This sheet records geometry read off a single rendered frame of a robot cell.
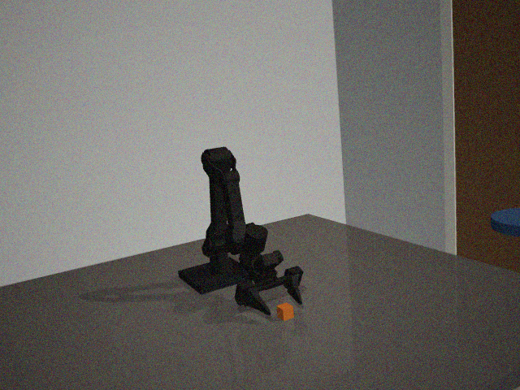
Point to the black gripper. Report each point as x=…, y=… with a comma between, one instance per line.
x=247, y=292

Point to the orange block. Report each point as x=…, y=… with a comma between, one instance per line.
x=285, y=312

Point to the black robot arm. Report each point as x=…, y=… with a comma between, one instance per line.
x=228, y=232

